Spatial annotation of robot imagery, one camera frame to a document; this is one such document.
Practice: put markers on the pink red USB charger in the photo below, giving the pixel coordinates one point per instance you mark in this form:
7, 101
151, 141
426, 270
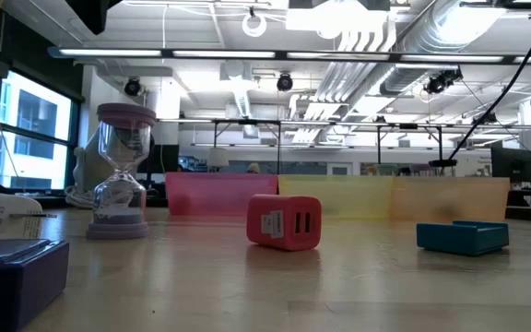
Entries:
288, 207

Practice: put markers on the yellow translucent plastic bin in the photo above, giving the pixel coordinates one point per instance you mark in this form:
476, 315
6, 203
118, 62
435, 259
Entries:
339, 193

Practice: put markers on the teal rectangular box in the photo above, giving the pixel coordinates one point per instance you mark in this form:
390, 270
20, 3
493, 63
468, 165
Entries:
454, 237

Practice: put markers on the dark purple rectangular box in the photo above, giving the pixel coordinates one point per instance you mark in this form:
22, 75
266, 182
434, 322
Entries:
12, 281

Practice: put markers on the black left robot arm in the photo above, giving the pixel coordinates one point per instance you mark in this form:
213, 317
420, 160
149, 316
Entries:
92, 14

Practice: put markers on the person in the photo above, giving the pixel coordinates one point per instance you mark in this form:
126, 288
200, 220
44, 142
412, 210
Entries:
253, 168

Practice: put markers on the white lamp shade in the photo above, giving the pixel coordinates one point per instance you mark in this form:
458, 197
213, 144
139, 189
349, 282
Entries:
217, 157

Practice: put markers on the pink translucent plastic bin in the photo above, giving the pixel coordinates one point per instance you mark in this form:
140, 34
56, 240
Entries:
219, 193

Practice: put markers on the black round ceiling speaker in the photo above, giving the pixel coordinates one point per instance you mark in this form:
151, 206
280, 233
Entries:
285, 82
132, 86

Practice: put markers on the black computer monitor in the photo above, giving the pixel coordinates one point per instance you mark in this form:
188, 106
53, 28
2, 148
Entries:
166, 159
512, 163

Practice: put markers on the overhead LED light bar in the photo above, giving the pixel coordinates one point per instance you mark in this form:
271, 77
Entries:
166, 54

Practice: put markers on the orange translucent plastic bin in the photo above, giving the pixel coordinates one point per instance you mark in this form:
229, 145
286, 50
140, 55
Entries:
477, 198

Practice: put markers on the large window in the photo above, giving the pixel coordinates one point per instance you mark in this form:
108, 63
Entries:
35, 106

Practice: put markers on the black workstation frame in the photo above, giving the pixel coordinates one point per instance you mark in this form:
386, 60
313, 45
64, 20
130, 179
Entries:
378, 147
278, 147

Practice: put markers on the black ceiling camera mount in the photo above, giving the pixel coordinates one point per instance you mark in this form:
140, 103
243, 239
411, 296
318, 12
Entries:
440, 80

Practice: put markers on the silver ventilation duct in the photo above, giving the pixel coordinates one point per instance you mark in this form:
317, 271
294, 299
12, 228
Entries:
431, 37

